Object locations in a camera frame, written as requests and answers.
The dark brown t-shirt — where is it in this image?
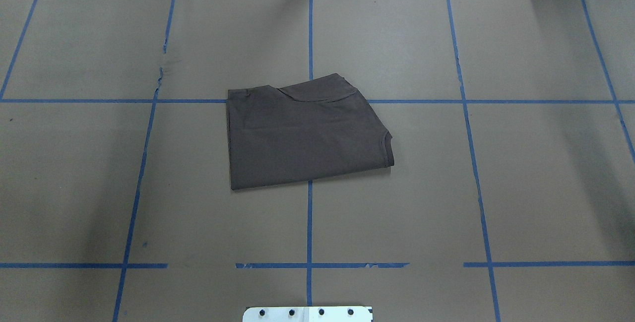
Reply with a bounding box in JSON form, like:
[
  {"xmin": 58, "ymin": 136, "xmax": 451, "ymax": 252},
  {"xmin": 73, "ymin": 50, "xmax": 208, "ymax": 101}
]
[{"xmin": 225, "ymin": 73, "xmax": 395, "ymax": 191}]

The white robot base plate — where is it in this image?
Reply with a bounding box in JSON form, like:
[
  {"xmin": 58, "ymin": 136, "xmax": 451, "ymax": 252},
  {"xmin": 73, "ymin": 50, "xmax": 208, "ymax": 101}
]
[{"xmin": 242, "ymin": 306, "xmax": 374, "ymax": 322}]

